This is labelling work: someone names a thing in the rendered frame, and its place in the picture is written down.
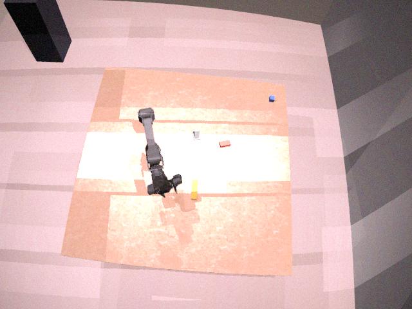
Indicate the red rectangular block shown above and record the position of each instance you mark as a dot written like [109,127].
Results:
[225,143]

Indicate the yellow bar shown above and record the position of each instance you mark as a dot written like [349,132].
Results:
[195,181]

